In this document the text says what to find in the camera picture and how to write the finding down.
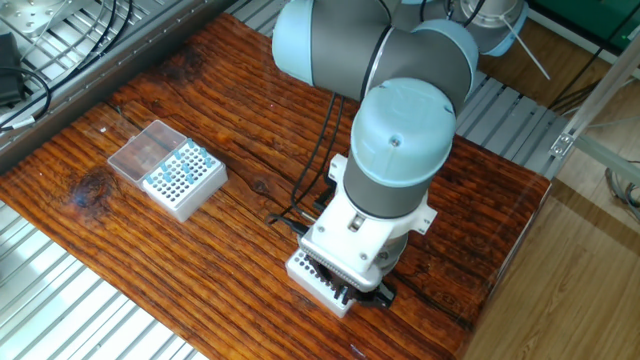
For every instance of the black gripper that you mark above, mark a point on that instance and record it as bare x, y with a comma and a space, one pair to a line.
365, 295

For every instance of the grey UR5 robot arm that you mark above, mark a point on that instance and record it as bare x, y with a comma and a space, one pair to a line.
400, 140

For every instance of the white pipette tip holder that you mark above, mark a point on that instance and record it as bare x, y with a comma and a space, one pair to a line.
200, 200
305, 280

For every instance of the clear plastic holder lid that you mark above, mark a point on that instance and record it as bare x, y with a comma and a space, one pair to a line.
142, 152

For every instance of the glossy wood grain board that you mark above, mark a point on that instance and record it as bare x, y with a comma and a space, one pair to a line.
200, 280

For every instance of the black power adapter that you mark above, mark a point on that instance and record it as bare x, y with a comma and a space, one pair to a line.
10, 70

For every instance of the silver metal mounting plate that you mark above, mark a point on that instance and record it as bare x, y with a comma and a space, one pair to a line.
30, 15

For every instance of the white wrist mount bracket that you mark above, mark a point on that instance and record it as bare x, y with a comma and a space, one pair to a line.
350, 240

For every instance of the aluminium frame beam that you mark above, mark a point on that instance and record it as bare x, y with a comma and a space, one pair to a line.
595, 105

